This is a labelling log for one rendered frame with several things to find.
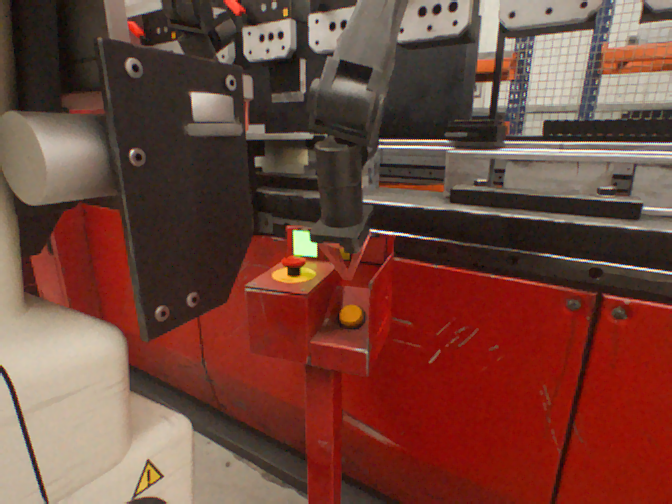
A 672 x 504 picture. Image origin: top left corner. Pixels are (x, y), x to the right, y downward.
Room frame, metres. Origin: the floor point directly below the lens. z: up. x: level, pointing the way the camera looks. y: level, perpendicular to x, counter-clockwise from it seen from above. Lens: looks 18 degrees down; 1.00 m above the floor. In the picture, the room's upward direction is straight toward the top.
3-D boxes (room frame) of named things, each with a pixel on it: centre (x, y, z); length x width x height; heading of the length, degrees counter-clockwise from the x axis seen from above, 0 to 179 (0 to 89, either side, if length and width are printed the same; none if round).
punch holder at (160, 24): (1.31, 0.47, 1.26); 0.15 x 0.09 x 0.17; 57
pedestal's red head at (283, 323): (0.61, 0.01, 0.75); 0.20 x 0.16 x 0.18; 70
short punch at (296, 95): (1.08, 0.11, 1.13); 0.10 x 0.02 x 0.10; 57
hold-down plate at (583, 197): (0.71, -0.37, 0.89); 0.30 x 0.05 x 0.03; 57
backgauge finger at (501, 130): (0.98, -0.33, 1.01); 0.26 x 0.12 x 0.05; 147
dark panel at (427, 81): (1.64, 0.03, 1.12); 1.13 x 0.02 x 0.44; 57
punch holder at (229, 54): (1.20, 0.30, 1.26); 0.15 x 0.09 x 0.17; 57
